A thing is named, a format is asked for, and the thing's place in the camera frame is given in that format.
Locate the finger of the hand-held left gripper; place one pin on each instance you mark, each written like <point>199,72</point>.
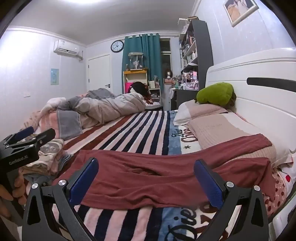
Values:
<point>22,134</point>
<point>44,137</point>

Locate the yellow shelf unit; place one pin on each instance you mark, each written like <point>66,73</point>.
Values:
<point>135,76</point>

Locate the polka dot bed sheet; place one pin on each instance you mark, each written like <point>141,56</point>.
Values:
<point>282,185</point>

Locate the round wall clock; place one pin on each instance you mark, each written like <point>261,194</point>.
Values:
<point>117,46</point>

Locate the dark bookshelf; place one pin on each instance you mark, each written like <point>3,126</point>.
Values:
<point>203,51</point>

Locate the white door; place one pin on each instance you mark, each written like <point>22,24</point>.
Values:
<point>99,74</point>

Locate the white storage rack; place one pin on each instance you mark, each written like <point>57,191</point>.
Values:
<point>154,91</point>

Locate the pile of folded clothes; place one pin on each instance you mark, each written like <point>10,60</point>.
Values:
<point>46,157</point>

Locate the white air conditioner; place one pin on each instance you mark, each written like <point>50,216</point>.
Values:
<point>66,48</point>

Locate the green plush toy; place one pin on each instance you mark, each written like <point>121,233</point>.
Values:
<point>215,93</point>

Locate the black haired plush doll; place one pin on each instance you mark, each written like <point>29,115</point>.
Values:
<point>138,87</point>

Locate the person's left hand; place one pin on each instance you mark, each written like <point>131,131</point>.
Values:
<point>19,191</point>

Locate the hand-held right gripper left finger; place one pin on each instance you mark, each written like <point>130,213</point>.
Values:
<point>83,180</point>

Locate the dark red pants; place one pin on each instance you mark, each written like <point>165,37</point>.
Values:
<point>138,171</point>

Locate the window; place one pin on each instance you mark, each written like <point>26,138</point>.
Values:
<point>165,53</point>

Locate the small pink knitted pillow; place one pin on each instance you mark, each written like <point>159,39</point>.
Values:
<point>198,111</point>

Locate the striped plush blanket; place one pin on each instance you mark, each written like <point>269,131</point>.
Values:
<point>138,129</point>

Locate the blue wall poster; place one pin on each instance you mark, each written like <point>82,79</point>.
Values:
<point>54,76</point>

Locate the pink fluffy blanket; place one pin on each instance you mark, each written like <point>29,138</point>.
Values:
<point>54,104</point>

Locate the large pink knitted pillow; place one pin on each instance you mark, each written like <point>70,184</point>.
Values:
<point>226,132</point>

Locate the dark desk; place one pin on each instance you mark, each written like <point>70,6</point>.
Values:
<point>182,97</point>

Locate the teal curtain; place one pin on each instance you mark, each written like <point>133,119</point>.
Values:
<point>151,58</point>

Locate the white bed headboard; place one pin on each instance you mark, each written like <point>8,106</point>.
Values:
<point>261,92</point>

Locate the wig on mannequin head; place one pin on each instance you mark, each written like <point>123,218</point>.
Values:
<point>168,73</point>

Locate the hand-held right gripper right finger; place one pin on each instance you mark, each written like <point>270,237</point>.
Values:
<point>208,183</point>

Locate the framed wall picture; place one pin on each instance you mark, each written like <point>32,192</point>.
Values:
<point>240,10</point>

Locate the glass display case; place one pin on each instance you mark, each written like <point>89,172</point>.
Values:
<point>136,60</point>

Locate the grey pink quilt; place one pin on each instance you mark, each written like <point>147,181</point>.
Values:
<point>108,107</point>

